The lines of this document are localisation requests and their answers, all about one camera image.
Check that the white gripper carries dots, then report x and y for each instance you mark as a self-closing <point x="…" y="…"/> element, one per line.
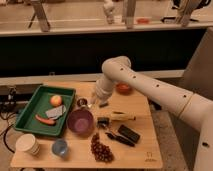
<point x="99" y="95"/>

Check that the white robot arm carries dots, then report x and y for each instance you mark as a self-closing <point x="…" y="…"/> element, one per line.
<point x="190" y="107"/>

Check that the orange red bowl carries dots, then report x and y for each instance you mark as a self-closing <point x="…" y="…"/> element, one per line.
<point x="123" y="88"/>

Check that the purple bowl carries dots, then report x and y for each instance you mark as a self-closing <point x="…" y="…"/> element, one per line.
<point x="80" y="121"/>

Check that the small metal cup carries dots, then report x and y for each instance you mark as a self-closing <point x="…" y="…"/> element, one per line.
<point x="82" y="103"/>

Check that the red yellow apple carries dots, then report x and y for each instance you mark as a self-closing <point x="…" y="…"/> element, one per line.
<point x="56" y="100"/>

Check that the wooden board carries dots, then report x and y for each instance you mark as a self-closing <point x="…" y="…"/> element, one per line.
<point x="144" y="155"/>

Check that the grey cloth piece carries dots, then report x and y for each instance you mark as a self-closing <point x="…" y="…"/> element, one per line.
<point x="56" y="112"/>

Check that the black rectangular block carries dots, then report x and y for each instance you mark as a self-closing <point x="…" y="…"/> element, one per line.
<point x="129" y="133"/>

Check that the green plastic tray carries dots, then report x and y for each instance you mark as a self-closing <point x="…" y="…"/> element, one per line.
<point x="39" y="104"/>

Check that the bunch of dark grapes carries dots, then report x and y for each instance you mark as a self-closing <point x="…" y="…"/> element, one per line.
<point x="101" y="152"/>

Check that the blue glass cup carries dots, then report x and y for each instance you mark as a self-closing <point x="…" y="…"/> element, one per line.
<point x="60" y="148"/>

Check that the white paper cup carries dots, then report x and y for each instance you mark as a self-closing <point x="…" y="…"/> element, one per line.
<point x="27" y="143"/>

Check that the yellow handled brush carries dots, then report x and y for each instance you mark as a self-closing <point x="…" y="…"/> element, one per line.
<point x="114" y="116"/>

